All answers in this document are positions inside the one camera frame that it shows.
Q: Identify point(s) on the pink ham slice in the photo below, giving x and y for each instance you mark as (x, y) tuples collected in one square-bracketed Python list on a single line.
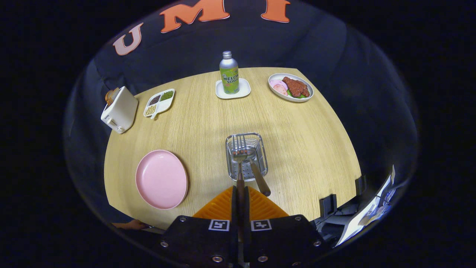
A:
[(280, 90), (277, 82)]

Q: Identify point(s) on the white toaster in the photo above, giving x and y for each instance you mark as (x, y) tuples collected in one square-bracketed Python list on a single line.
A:
[(121, 111)]

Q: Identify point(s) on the perforated metal basket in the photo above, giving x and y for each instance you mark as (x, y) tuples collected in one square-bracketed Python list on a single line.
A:
[(232, 171)]

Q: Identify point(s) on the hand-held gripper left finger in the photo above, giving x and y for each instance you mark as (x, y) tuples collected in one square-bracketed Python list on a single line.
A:
[(234, 208)]

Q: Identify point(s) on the white printed paper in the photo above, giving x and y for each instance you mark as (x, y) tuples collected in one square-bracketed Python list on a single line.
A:
[(357, 227)]

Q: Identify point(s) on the pile of yellow beans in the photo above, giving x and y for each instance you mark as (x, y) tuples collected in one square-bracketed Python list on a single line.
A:
[(150, 110)]

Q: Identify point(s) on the white oval plate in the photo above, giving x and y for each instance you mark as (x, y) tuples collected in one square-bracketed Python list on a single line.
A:
[(290, 99)]

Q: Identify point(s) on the pink plate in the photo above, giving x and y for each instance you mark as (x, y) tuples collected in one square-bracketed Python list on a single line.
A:
[(161, 178)]

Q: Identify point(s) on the green lettuce leaf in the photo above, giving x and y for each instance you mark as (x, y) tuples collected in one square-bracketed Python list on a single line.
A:
[(301, 96)]

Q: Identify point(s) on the pile of dark beans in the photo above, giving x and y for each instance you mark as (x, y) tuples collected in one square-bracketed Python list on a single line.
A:
[(154, 99)]

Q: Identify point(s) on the white square coaster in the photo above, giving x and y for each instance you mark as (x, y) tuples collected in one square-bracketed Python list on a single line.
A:
[(245, 89)]

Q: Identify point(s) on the pile of green beans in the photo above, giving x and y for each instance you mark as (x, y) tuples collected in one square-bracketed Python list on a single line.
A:
[(167, 95)]

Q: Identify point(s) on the green soda bottle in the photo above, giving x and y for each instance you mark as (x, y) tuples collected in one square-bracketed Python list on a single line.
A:
[(229, 74)]

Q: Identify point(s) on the red-brown meat piece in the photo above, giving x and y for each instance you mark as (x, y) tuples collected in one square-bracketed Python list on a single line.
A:
[(295, 86)]

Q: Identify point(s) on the black bracket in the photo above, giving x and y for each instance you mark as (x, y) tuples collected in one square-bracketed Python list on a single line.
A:
[(360, 185)]

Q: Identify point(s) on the white divided dish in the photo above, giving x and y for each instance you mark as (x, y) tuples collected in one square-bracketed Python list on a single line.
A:
[(163, 107)]

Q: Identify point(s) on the brown toast slice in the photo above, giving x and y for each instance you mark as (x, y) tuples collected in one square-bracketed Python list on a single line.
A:
[(111, 96)]

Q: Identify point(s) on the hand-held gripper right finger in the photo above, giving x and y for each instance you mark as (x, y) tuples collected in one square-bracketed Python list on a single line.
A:
[(246, 208)]

